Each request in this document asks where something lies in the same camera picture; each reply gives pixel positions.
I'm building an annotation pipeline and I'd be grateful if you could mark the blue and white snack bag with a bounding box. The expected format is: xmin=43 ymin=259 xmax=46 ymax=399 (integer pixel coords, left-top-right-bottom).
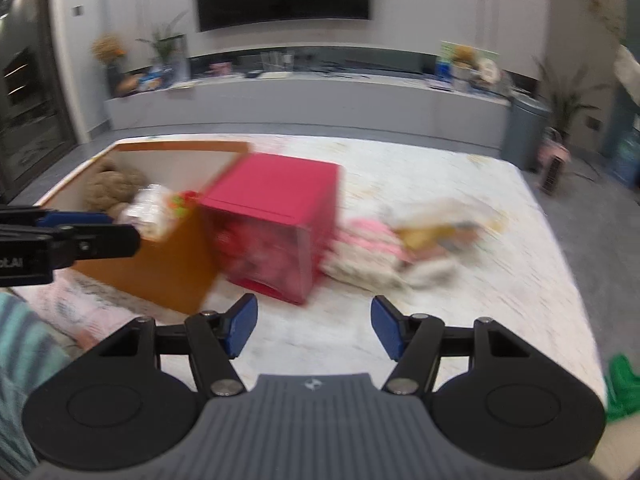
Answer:
xmin=137 ymin=70 xmax=166 ymax=92

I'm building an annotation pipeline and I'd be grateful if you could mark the white hanging towel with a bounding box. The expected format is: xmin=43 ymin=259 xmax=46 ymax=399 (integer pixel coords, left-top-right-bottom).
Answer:
xmin=614 ymin=45 xmax=640 ymax=96

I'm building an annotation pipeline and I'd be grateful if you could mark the pink cloth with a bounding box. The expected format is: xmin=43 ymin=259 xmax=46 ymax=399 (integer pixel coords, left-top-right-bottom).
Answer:
xmin=335 ymin=217 xmax=414 ymax=266

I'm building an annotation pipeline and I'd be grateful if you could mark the green picture board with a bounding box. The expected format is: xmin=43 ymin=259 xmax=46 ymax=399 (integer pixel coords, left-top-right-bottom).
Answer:
xmin=439 ymin=41 xmax=501 ymax=89

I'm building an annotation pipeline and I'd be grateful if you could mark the green plant in glass vase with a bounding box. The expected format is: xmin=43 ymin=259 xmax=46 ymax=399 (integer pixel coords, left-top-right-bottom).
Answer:
xmin=136 ymin=10 xmax=190 ymax=81

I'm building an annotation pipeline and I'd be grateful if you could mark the orange cardboard box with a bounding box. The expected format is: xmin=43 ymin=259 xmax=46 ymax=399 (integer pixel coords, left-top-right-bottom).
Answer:
xmin=32 ymin=140 xmax=251 ymax=316

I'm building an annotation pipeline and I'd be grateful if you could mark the glass sliding door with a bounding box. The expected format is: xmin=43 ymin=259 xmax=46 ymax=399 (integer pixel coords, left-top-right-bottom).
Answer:
xmin=0 ymin=0 xmax=81 ymax=206

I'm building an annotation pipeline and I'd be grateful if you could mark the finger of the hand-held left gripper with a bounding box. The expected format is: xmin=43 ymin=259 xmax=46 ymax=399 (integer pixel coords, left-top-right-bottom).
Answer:
xmin=50 ymin=224 xmax=142 ymax=271
xmin=36 ymin=210 xmax=115 ymax=229

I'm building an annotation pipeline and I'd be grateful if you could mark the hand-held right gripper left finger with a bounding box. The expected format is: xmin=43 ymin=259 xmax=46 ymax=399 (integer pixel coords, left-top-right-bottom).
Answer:
xmin=95 ymin=292 xmax=260 ymax=398

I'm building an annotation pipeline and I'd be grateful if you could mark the green cloth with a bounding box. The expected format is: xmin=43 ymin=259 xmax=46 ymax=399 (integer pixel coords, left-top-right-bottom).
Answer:
xmin=604 ymin=354 xmax=637 ymax=422

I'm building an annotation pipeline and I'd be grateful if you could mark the pink and white lace mat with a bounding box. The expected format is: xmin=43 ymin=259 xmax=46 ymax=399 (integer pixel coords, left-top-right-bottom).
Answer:
xmin=25 ymin=269 xmax=151 ymax=352

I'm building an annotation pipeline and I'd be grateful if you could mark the clear container with red lid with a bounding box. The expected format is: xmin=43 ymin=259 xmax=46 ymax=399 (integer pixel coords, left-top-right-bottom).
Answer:
xmin=197 ymin=152 xmax=342 ymax=306

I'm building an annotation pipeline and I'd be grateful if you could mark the dark blue vase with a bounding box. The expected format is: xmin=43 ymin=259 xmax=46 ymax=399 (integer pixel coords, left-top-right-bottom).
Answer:
xmin=105 ymin=62 xmax=126 ymax=99

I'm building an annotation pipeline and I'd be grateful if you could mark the brown plush bear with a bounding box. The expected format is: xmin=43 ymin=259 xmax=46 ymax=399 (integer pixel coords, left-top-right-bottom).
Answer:
xmin=82 ymin=160 xmax=149 ymax=222

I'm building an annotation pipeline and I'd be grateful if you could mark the white marble television cabinet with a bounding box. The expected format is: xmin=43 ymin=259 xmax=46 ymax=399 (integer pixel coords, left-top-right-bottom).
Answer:
xmin=104 ymin=66 xmax=514 ymax=152

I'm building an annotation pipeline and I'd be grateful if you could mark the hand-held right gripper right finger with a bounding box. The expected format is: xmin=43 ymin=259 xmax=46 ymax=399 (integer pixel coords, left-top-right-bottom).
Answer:
xmin=370 ymin=295 xmax=534 ymax=396

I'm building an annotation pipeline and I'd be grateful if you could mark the white router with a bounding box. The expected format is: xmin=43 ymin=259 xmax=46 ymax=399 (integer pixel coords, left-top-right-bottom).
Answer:
xmin=260 ymin=50 xmax=294 ymax=79

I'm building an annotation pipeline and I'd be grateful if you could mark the long-leaf potted plant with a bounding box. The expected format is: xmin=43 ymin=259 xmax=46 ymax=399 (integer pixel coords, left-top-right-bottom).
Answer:
xmin=532 ymin=55 xmax=601 ymax=137

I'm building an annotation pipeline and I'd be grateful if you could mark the white plastic-wrapped soft toy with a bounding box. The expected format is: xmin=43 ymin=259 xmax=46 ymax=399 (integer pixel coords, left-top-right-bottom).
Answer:
xmin=117 ymin=185 xmax=184 ymax=244

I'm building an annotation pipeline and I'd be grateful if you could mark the grey trash can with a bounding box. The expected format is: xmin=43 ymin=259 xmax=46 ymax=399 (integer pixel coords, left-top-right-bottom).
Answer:
xmin=500 ymin=94 xmax=551 ymax=171

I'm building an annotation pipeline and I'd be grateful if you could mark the teal striped cloth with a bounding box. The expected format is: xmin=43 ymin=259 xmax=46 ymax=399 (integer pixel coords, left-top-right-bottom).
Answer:
xmin=0 ymin=292 xmax=72 ymax=480

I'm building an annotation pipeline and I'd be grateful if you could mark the round white ornament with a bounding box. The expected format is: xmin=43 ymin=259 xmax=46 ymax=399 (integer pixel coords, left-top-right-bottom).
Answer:
xmin=475 ymin=57 xmax=501 ymax=86

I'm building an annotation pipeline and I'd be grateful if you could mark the red and green soft toy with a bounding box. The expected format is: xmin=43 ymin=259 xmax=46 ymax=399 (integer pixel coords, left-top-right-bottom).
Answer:
xmin=167 ymin=190 xmax=201 ymax=212

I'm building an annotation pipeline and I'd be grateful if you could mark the small pink heater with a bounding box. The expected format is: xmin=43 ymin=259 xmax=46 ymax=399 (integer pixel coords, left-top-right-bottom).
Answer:
xmin=537 ymin=130 xmax=571 ymax=196

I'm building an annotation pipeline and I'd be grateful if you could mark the small teddy bear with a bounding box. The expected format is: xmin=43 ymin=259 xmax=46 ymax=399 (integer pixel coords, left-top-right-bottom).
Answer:
xmin=450 ymin=46 xmax=476 ymax=92

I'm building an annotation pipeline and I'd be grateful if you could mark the yellow cloth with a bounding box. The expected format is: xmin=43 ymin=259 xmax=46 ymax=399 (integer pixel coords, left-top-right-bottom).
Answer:
xmin=400 ymin=225 xmax=452 ymax=252

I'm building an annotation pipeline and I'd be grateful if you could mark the blue water bottle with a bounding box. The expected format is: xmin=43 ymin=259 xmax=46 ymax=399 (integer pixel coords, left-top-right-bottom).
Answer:
xmin=612 ymin=130 xmax=640 ymax=189

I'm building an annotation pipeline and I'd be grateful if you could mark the floral beige cloth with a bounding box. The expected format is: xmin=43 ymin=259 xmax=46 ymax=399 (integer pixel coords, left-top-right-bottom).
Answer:
xmin=320 ymin=240 xmax=417 ymax=292

